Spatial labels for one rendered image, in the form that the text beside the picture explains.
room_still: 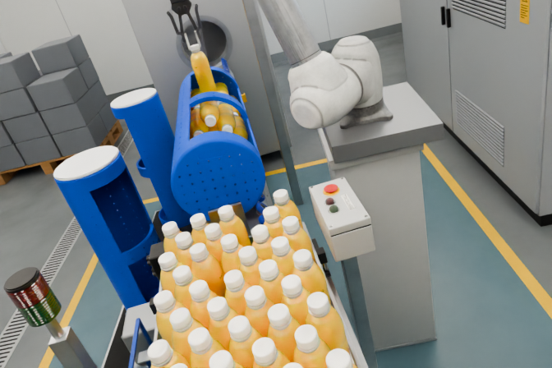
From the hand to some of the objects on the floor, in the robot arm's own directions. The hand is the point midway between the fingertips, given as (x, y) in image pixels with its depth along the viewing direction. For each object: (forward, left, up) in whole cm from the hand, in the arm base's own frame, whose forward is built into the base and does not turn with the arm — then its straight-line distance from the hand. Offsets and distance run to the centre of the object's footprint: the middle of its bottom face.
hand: (192, 40), depth 186 cm
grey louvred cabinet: (-170, -100, -141) cm, 243 cm away
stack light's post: (+15, +134, -130) cm, 187 cm away
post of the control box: (-46, +106, -131) cm, 174 cm away
